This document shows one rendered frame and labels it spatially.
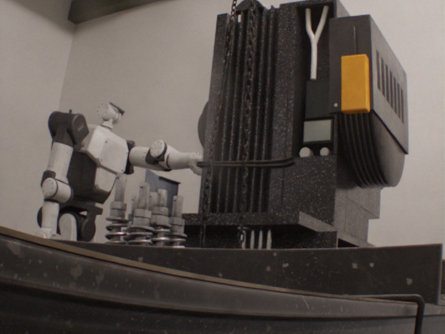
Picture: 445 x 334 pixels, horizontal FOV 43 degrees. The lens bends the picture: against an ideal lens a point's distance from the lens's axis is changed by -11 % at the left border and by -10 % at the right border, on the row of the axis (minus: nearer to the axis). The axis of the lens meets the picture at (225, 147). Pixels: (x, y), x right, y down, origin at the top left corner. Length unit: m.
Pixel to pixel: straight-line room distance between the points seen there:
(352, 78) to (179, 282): 1.46
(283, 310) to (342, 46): 1.49
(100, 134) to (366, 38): 1.25
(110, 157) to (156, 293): 2.38
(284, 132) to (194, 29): 1.91
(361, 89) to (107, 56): 2.57
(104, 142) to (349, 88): 1.20
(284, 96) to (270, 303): 1.58
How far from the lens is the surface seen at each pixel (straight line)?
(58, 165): 2.40
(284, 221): 1.43
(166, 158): 2.55
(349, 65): 1.64
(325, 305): 0.29
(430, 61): 3.01
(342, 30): 1.73
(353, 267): 0.70
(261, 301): 0.23
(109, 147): 2.53
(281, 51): 1.87
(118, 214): 0.94
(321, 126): 1.75
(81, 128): 2.44
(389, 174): 1.78
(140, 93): 3.63
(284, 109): 1.79
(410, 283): 0.68
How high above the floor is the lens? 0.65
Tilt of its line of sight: 16 degrees up
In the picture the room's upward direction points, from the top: 5 degrees clockwise
